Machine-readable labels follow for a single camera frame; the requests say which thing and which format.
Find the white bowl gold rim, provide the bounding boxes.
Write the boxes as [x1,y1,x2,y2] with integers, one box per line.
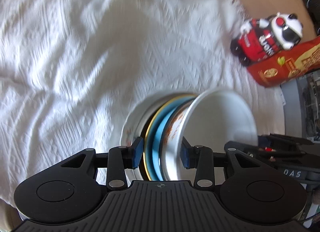
[143,93,198,182]

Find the white bowl orange pattern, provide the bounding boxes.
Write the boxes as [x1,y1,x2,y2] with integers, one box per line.
[153,89,258,181]

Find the blue ceramic bowl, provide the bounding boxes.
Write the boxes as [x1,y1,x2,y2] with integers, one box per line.
[145,96,196,182]

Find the white appliance with glass door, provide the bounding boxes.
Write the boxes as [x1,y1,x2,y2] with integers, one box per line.
[280,70,319,144]

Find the red quail eggs bag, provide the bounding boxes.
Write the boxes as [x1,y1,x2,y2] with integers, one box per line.
[247,37,320,87]

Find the panda figurine red shirt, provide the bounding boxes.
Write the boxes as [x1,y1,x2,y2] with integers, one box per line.
[230,12,303,67]

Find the white textured tablecloth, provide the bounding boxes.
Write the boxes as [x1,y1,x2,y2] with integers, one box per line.
[1,0,285,204]

